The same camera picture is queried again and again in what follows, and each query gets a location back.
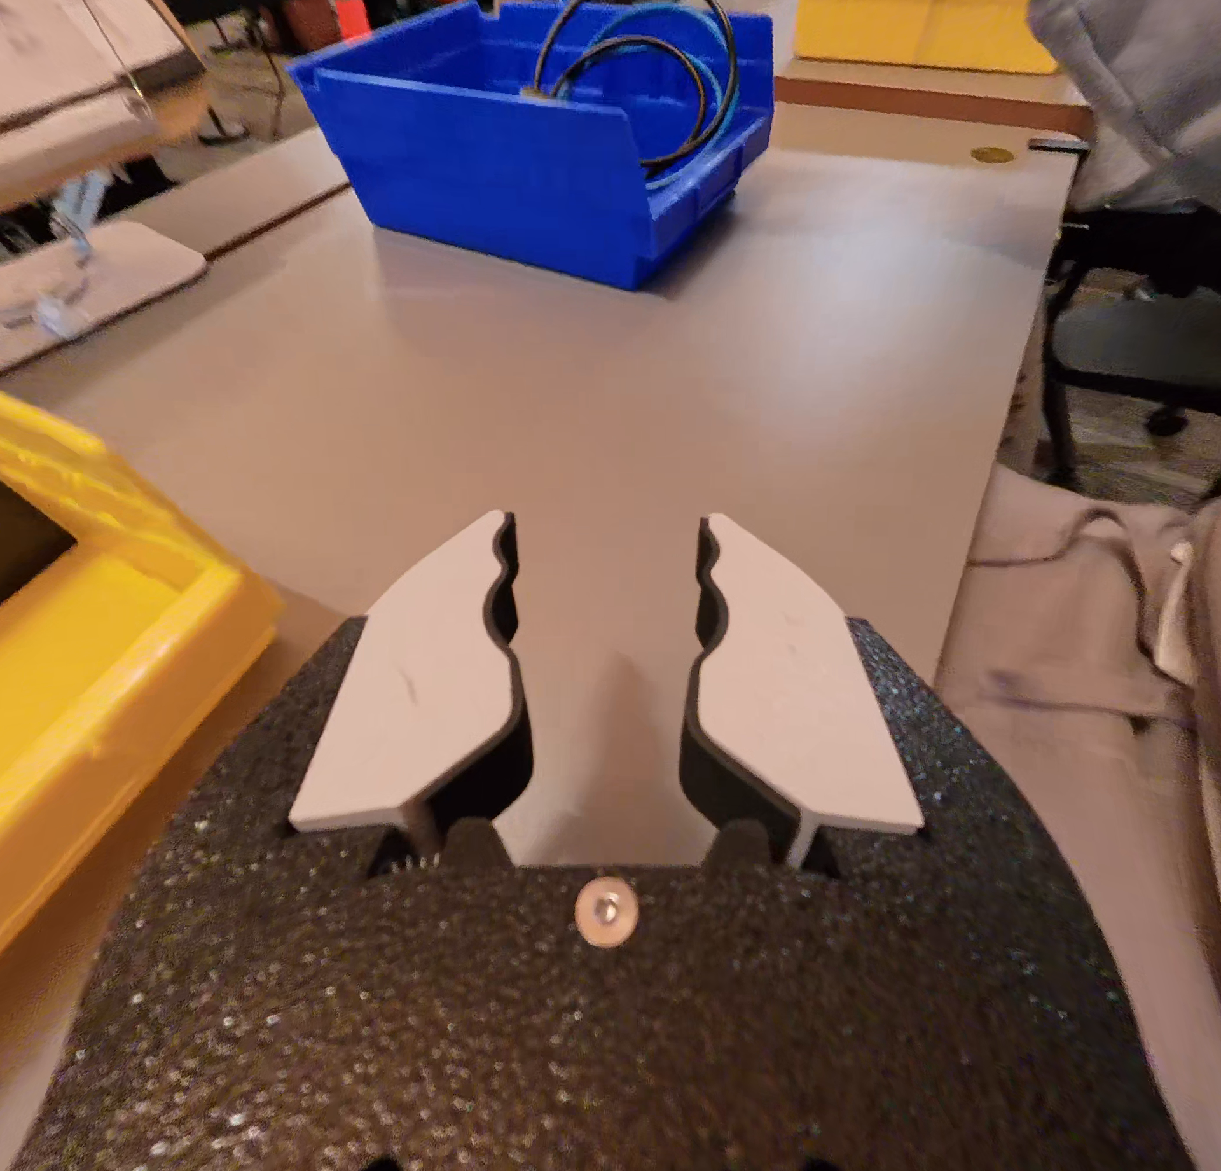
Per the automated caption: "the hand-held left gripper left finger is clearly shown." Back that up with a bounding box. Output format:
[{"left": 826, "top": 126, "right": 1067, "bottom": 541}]
[{"left": 285, "top": 510, "right": 535, "bottom": 838}]

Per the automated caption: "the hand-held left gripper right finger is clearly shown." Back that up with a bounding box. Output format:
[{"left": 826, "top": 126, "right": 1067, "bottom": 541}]
[{"left": 678, "top": 512, "right": 926, "bottom": 869}]

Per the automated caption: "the blue plastic bin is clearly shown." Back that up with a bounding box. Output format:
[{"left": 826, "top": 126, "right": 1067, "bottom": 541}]
[{"left": 285, "top": 0, "right": 776, "bottom": 293}]

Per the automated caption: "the blue network cable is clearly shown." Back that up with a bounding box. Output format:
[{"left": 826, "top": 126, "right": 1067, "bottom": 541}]
[{"left": 563, "top": 2, "right": 730, "bottom": 189}]

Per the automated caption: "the black network cable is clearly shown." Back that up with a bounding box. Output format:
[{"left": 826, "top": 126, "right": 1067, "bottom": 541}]
[{"left": 532, "top": 0, "right": 741, "bottom": 173}]

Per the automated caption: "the person's right forearm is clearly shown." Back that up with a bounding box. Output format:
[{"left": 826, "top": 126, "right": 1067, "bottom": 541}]
[{"left": 997, "top": 0, "right": 1221, "bottom": 213}]

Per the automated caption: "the grey desk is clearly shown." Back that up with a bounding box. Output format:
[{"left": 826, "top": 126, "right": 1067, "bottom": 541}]
[{"left": 0, "top": 102, "right": 1091, "bottom": 1077}]

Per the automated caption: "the person's beige clothing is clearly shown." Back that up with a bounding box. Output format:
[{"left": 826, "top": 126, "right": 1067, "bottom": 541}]
[{"left": 935, "top": 465, "right": 1221, "bottom": 1171}]

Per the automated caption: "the yellow plastic bin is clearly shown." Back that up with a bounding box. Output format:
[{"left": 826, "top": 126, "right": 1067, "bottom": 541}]
[
  {"left": 0, "top": 393, "right": 285, "bottom": 953},
  {"left": 795, "top": 0, "right": 1058, "bottom": 76}
]

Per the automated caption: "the black office chair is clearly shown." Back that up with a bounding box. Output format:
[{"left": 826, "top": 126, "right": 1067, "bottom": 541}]
[{"left": 1039, "top": 208, "right": 1221, "bottom": 504}]

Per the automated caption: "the grey table with wooden edge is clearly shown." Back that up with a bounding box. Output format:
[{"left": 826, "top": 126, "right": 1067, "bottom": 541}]
[{"left": 124, "top": 126, "right": 352, "bottom": 258}]

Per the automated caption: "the document holder with paper sheet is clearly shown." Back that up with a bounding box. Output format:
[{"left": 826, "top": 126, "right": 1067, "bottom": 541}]
[{"left": 0, "top": 0, "right": 211, "bottom": 376}]

